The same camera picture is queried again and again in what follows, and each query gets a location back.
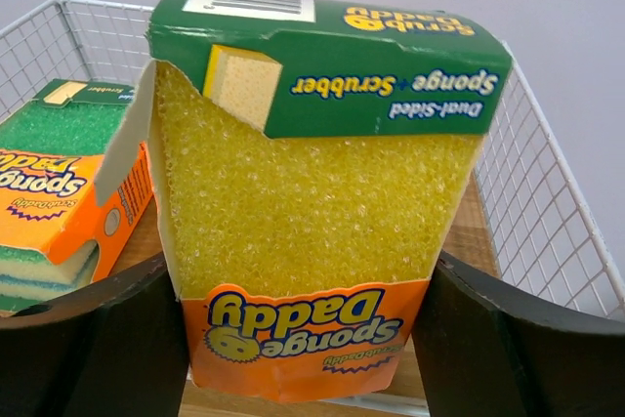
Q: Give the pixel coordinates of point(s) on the white wire wooden shelf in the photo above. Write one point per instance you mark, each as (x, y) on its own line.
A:
(523, 218)

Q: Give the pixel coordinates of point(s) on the green top sponge pack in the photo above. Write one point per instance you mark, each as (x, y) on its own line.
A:
(55, 238)

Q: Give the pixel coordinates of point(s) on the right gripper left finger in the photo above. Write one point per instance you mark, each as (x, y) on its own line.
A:
(114, 348)

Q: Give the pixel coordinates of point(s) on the yellow sponge pack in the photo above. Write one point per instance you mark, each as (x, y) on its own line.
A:
(307, 159)

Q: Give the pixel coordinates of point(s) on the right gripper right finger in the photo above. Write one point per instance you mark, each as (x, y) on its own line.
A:
(487, 348)

